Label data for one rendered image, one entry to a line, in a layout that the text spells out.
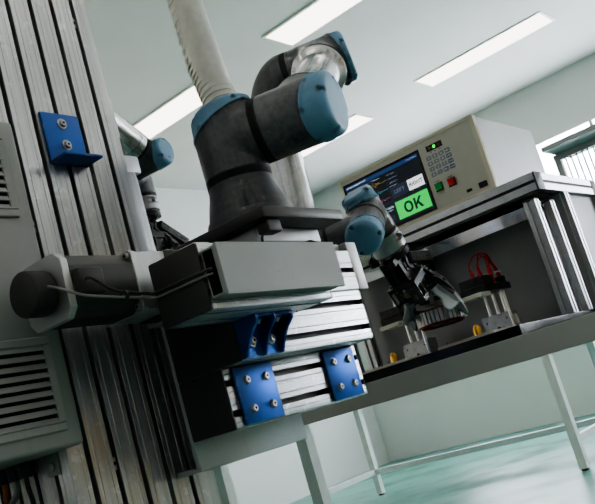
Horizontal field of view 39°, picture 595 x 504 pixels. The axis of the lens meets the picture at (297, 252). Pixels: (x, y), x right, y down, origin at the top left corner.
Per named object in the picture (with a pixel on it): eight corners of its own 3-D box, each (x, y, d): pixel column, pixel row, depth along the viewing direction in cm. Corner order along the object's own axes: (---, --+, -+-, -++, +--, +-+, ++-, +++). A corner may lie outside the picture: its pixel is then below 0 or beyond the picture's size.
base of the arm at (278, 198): (258, 213, 132) (241, 155, 134) (192, 245, 140) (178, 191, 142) (313, 215, 144) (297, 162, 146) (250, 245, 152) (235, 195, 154)
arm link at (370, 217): (336, 268, 165) (341, 249, 175) (390, 250, 162) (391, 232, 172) (321, 233, 162) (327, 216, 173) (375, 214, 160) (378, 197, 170)
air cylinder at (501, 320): (515, 331, 202) (508, 310, 204) (488, 340, 207) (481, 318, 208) (523, 329, 206) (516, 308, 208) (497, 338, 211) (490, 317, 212)
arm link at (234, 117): (221, 195, 151) (202, 127, 154) (288, 169, 148) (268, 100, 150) (193, 182, 140) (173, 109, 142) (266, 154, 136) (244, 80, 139)
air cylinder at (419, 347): (432, 358, 216) (425, 337, 218) (408, 365, 221) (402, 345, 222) (441, 355, 220) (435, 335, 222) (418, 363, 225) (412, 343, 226)
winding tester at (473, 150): (497, 189, 206) (470, 113, 210) (358, 249, 231) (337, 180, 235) (555, 194, 236) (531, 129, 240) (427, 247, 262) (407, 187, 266)
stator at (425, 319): (453, 318, 177) (448, 301, 177) (409, 333, 183) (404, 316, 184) (476, 316, 185) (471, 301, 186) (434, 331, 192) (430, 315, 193)
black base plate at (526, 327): (522, 335, 166) (518, 324, 166) (287, 408, 203) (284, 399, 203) (599, 316, 203) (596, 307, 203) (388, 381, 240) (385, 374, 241)
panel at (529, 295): (599, 306, 203) (558, 192, 209) (383, 375, 241) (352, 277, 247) (601, 306, 204) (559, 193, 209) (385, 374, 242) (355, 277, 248)
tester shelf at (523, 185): (539, 188, 196) (532, 170, 197) (320, 280, 236) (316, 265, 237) (599, 195, 231) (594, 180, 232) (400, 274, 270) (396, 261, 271)
